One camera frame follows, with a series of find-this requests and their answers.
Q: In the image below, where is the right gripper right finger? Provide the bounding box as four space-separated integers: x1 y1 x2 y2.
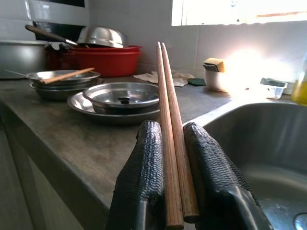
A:
183 122 273 230

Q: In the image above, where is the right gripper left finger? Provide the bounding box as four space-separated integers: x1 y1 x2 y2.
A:
106 120 167 230

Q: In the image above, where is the brown wooden chopstick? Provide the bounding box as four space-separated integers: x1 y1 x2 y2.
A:
161 42 200 224
39 67 95 84
156 41 185 230

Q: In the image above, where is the stainless steel double sink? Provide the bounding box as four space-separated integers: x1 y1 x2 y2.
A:
183 103 307 230

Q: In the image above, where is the deep oval steel dish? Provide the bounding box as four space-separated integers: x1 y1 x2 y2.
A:
83 82 161 115

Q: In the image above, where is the large flat steel plate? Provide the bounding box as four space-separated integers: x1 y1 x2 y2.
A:
67 92 161 126

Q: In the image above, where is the beige dish cloth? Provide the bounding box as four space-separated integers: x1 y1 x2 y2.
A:
133 69 195 88

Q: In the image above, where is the small white bowl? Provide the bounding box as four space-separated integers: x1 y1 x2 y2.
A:
204 68 231 92

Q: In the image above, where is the green scouring pad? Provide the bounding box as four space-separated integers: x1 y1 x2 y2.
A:
187 78 207 87

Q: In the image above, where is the small clear plastic container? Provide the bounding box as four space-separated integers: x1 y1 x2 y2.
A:
260 77 288 100

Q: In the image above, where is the red plastic basin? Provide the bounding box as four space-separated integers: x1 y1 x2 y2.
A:
69 45 143 78

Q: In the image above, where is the shallow steel plate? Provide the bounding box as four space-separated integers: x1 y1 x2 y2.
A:
26 69 101 86

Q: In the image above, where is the steel plate under stack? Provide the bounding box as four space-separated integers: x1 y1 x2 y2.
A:
29 80 105 101

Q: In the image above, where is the yellow dish sponge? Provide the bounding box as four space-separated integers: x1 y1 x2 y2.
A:
202 57 226 73

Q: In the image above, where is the yellow dish soap bottle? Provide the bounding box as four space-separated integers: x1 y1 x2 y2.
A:
291 64 307 106

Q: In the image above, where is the red plastic colander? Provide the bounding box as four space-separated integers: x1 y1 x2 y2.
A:
45 47 78 70

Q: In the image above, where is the large steel mixing bowl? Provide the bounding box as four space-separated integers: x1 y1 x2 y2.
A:
77 26 128 49

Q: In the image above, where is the thin steel spoon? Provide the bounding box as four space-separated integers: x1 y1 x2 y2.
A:
4 69 31 79

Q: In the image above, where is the black pan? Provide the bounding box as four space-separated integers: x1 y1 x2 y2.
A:
32 21 87 41

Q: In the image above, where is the large grey steel pot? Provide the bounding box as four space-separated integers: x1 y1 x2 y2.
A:
0 40 48 80

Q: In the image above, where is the white appliance housing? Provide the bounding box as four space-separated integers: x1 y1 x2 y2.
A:
28 0 90 26

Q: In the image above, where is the white window frame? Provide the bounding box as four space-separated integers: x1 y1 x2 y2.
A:
171 0 307 27

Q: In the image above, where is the wooden handled ladle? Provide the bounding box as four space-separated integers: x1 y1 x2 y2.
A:
24 24 79 46

